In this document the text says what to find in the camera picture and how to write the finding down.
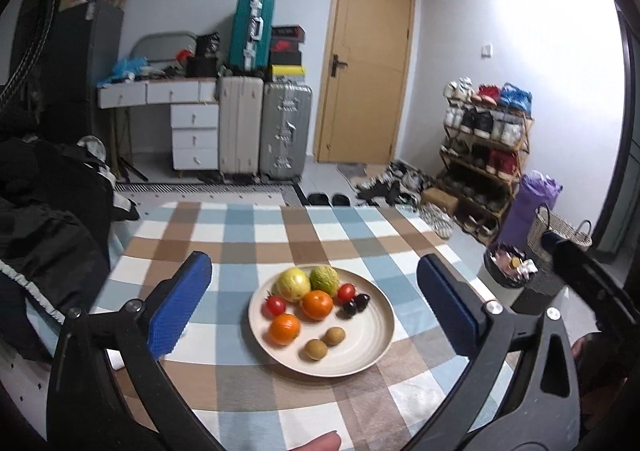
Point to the woven basket bag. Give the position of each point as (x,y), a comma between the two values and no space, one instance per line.
(537,231)

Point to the white drawer cabinet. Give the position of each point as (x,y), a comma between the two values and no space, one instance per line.
(195,136)

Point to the black printed bag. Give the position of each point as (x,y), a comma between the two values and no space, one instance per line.
(207,46)

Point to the dark grey refrigerator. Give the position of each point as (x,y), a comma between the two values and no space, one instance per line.
(85,61)

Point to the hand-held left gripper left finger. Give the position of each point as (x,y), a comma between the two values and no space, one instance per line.
(182,301)

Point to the silver suitcase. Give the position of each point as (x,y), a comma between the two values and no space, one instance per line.
(285,131)

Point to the small red tomato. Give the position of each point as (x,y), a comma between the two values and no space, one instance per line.
(274,305)
(346,292)

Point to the grey arched mirror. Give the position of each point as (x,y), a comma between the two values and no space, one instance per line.
(160,42)

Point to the checked tablecloth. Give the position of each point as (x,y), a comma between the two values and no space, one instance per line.
(240,231)

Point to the person's left hand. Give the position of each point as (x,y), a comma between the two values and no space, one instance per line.
(317,442)

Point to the black slipper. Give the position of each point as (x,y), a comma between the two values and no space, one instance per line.
(341,200)
(318,199)

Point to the cream round plate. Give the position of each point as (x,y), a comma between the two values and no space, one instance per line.
(370,331)

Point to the rows of shoes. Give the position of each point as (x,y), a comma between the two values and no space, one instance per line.
(480,121)

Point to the teal suitcase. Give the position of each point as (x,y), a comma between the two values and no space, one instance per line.
(252,31)

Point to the striped rug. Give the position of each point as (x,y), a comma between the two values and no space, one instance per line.
(210,188)

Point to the wooden door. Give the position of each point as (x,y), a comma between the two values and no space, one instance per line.
(370,71)

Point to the black storage box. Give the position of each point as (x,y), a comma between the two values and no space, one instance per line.
(202,67)

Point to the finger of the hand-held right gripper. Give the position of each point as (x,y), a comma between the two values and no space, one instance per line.
(570,256)

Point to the yellow round fruit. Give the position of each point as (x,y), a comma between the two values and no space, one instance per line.
(292,283)

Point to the small cardboard box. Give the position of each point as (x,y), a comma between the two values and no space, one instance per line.
(440,201)

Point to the pile of sneakers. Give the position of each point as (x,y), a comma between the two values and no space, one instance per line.
(395,186)

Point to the red logo shoe box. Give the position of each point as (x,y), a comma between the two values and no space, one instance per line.
(286,45)

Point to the white desk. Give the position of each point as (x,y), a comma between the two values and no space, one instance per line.
(155,91)

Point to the purple bag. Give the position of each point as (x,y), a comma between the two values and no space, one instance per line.
(530,201)

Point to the brown kiwi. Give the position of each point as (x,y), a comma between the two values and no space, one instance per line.
(333,336)
(316,349)

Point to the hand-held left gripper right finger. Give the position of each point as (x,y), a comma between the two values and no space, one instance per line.
(450,306)

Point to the dark plum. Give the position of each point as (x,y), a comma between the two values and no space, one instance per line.
(363,300)
(350,308)

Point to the wooden shoe rack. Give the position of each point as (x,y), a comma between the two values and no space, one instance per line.
(520,151)

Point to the black mesh trash bin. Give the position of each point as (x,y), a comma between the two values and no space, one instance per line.
(510,276)

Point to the blue plastic bag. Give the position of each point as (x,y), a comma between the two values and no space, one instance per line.
(127,67)

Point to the pile of black clothes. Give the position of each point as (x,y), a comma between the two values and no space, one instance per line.
(50,211)

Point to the beige suitcase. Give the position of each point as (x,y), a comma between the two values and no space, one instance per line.
(241,126)

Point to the black tripod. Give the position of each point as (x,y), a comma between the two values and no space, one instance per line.
(127,166)

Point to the grey door mat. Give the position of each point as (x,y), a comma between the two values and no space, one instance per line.
(350,171)

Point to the green bumpy fruit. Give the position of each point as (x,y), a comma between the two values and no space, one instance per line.
(325,279)

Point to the orange tangerine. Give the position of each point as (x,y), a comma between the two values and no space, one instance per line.
(316,304)
(285,329)

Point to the white light switch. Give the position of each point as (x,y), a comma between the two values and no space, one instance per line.
(486,50)

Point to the yellow black shoe box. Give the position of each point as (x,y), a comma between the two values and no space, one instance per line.
(288,71)

